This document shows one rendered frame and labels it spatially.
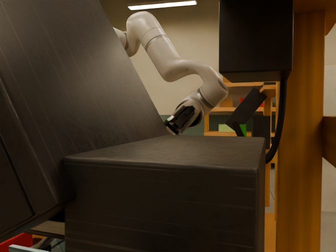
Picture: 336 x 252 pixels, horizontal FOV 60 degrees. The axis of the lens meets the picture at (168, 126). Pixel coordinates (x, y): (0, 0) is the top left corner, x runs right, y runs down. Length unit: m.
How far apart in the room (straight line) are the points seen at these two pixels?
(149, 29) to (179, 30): 7.04
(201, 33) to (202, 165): 7.73
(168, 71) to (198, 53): 6.90
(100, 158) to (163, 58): 0.72
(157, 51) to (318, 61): 0.49
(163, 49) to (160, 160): 0.75
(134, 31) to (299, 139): 0.66
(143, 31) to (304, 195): 0.69
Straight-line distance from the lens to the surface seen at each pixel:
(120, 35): 1.16
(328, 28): 0.89
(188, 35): 7.98
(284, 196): 0.73
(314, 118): 0.71
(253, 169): 0.23
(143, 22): 1.05
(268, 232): 1.10
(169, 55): 0.96
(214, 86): 0.86
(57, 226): 0.46
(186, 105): 0.74
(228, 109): 6.98
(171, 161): 0.25
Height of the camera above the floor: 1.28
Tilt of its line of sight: 2 degrees down
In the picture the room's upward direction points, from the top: straight up
